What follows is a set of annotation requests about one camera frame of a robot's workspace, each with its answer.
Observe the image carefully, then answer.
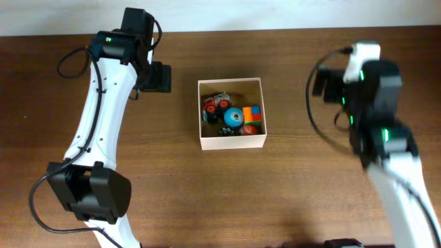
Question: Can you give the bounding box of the black cable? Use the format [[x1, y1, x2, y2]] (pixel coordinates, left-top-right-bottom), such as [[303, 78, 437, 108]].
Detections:
[[305, 46, 441, 238], [28, 19, 163, 248]]

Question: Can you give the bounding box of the black round cap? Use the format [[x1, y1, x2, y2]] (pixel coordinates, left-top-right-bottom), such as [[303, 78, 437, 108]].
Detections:
[[218, 126, 235, 137]]

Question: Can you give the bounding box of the blue ball with face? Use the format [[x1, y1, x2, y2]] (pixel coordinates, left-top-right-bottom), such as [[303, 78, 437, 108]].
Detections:
[[224, 107, 244, 128]]

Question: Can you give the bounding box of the red ball with face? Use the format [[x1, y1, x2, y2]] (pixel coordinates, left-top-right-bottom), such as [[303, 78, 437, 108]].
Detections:
[[239, 125, 259, 136]]

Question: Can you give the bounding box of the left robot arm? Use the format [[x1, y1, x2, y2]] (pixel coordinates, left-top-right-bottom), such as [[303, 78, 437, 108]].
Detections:
[[43, 8, 172, 247]]

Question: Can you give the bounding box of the multicolour puzzle cube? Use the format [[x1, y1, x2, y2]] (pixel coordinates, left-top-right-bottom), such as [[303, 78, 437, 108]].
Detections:
[[242, 105, 262, 125]]

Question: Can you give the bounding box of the right black cable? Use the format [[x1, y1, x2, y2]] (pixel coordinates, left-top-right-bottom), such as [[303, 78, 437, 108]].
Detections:
[[305, 46, 441, 238]]

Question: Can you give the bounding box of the left black cable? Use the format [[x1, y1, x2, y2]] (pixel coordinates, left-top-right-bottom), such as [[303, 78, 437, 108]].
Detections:
[[28, 19, 163, 248]]

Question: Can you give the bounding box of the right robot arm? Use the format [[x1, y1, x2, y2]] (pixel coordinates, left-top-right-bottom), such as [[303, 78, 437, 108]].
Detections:
[[313, 59, 440, 247]]

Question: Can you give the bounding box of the white cardboard box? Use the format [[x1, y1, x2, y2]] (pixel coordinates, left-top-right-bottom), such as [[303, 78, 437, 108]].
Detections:
[[198, 78, 267, 150]]

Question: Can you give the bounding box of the red toy fire truck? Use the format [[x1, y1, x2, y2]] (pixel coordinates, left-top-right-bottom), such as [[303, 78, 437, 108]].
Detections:
[[201, 92, 232, 123]]

